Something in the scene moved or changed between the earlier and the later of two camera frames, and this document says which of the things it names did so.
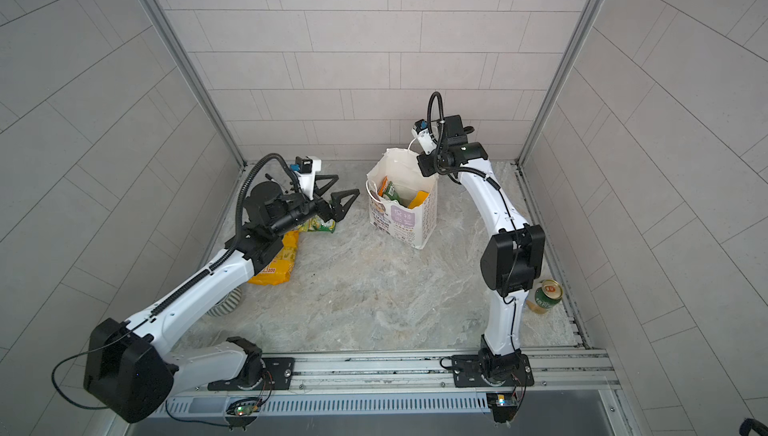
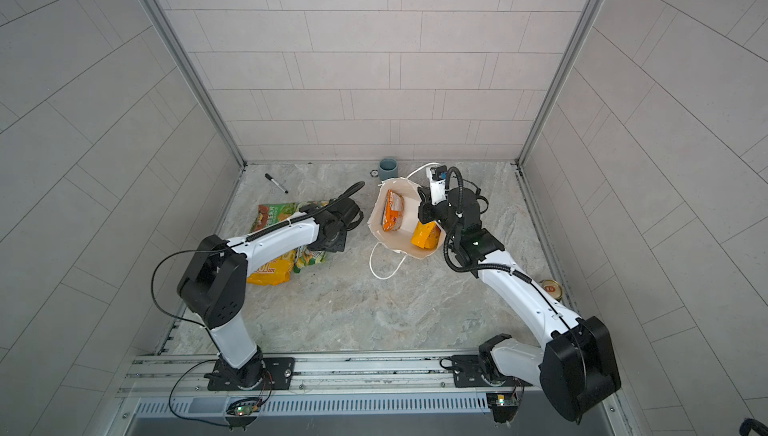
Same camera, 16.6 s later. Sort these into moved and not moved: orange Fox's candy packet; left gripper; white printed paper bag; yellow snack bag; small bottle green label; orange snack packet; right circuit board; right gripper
Moved: white printed paper bag; left gripper; right gripper; orange Fox's candy packet; orange snack packet
Not moved: yellow snack bag; right circuit board; small bottle green label
